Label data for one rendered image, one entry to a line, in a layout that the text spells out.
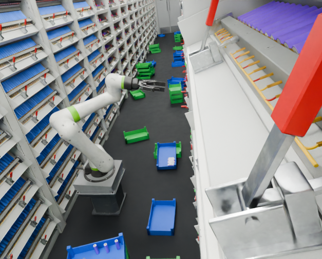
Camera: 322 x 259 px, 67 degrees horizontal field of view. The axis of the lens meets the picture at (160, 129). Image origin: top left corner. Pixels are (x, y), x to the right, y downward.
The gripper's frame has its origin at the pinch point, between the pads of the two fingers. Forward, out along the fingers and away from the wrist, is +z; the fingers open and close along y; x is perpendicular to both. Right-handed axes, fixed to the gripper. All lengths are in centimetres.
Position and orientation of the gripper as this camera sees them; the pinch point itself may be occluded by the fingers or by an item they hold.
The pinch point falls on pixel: (162, 86)
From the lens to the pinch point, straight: 172.8
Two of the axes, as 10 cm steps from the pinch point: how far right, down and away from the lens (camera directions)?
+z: 9.9, 1.1, -0.2
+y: -0.7, 5.0, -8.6
